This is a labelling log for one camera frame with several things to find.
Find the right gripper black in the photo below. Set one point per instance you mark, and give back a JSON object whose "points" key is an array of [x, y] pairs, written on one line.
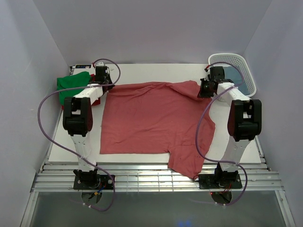
{"points": [[203, 88]]}

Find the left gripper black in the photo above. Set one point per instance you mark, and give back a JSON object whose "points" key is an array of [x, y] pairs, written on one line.
{"points": [[106, 80]]}

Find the pink red t shirt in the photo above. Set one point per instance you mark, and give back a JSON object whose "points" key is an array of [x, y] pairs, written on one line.
{"points": [[156, 118]]}

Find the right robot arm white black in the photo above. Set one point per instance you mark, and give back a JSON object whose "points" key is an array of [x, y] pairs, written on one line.
{"points": [[244, 124]]}

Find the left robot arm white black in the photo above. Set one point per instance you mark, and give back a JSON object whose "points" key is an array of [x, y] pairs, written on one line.
{"points": [[78, 122]]}

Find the folded green t shirt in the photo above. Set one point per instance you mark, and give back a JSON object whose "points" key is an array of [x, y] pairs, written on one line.
{"points": [[71, 82]]}

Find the blue label sticker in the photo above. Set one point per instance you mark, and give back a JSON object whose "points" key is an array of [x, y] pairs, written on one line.
{"points": [[83, 66]]}

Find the folded red t shirt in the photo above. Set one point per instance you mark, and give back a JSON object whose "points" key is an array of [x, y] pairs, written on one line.
{"points": [[93, 78]]}

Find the blue t shirt in basket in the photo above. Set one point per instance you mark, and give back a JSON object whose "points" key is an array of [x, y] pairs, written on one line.
{"points": [[232, 74]]}

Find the white plastic basket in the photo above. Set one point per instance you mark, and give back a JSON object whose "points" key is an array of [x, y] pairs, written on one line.
{"points": [[239, 63]]}

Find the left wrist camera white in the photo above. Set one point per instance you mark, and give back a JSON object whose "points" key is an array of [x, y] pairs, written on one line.
{"points": [[99, 64]]}

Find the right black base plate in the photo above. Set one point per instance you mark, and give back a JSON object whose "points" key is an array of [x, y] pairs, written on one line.
{"points": [[209, 181]]}

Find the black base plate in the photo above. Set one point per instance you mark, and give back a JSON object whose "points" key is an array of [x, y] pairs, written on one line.
{"points": [[209, 181], [99, 182]]}

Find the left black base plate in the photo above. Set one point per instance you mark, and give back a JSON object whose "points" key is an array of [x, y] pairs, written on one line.
{"points": [[99, 182]]}

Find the aluminium frame rail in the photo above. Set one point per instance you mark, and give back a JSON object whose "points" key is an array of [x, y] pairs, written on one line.
{"points": [[148, 178]]}

